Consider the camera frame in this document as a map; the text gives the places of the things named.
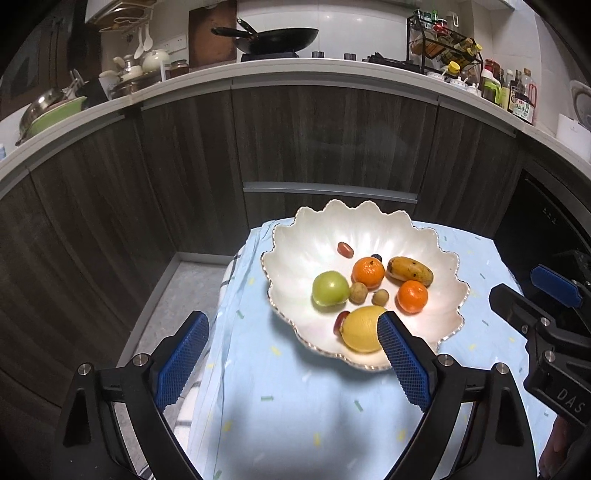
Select white hanging spoons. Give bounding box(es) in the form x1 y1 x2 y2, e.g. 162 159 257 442
134 23 155 59

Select dark wood kitchen cabinet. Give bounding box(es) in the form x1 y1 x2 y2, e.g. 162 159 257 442
0 76 527 409

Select wooden cutting board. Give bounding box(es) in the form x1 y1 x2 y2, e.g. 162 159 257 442
188 0 238 68

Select green pot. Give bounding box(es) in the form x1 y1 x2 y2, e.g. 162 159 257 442
16 95 88 145

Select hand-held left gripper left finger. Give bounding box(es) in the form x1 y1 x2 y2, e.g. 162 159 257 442
59 311 211 480

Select black wire spice rack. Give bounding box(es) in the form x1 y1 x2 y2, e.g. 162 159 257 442
406 8 484 75

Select green apple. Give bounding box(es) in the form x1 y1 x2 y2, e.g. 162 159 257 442
312 271 350 308

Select steel pot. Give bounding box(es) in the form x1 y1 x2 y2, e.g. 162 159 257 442
111 78 163 99

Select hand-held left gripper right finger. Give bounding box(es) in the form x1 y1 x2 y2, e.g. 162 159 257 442
376 311 539 480

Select orange tangerine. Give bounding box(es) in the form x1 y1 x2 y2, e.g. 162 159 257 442
352 257 386 289
396 280 429 314

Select black wok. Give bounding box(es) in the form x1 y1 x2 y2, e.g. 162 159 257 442
211 18 319 55

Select yellow lemon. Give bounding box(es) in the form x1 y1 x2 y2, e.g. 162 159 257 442
340 305 391 354

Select yellow mango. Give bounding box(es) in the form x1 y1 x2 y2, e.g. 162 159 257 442
386 257 435 285

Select white teapot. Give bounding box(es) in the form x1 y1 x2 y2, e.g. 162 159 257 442
141 48 171 73

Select black gas stove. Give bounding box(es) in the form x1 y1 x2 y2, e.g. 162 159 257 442
240 50 419 71

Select white scalloped bowl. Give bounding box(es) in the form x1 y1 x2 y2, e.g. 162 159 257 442
261 199 471 372

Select light blue patterned tablecloth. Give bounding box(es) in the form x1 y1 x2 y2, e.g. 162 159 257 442
185 219 557 480

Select steel pot lid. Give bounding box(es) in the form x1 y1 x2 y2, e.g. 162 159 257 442
18 88 66 136

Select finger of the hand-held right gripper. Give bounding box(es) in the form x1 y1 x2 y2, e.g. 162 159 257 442
488 284 561 354
529 264 591 329

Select person's right hand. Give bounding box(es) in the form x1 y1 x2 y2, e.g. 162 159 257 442
539 414 572 479

